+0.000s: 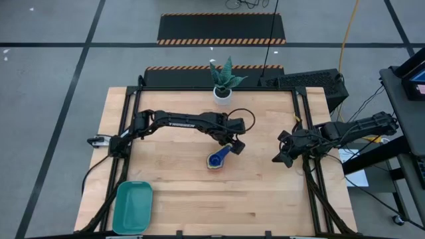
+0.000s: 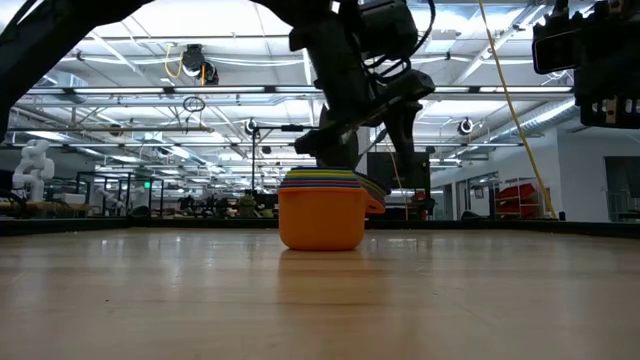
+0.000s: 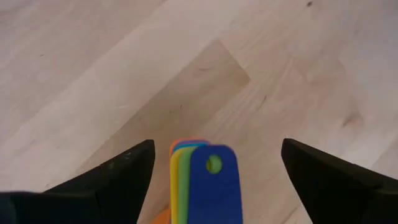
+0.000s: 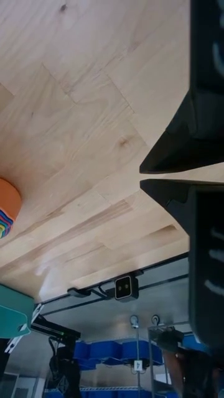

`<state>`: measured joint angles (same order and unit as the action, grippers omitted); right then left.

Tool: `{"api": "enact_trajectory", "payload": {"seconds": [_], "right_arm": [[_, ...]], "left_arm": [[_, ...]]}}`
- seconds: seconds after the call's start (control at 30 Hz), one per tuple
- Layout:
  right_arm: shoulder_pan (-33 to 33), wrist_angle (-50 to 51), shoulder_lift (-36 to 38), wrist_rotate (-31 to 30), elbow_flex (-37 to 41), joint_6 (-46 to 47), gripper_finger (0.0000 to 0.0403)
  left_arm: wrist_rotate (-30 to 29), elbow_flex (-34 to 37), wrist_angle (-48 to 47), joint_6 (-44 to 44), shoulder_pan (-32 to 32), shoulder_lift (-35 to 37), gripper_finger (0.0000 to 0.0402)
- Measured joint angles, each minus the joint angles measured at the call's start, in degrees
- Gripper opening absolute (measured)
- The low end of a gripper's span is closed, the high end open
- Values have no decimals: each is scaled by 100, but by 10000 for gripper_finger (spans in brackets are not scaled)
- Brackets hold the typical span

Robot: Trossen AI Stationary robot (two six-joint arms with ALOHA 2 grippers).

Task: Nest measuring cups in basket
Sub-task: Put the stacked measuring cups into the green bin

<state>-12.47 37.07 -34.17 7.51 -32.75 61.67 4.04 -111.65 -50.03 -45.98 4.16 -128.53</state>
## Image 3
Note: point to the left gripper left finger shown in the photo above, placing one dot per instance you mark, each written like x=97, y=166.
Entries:
x=93, y=199

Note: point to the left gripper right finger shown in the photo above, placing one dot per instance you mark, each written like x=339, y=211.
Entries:
x=342, y=193

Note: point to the large orange measuring cup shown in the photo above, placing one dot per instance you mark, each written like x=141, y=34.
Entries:
x=161, y=217

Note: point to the yellow measuring cup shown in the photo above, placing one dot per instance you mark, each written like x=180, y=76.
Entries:
x=174, y=186

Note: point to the green measuring cup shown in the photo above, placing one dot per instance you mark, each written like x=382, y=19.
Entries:
x=183, y=186

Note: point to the light blue measuring cup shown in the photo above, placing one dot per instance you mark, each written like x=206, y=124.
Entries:
x=192, y=146

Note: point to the small dark blue measuring cup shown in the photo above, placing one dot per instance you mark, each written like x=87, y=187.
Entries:
x=214, y=193

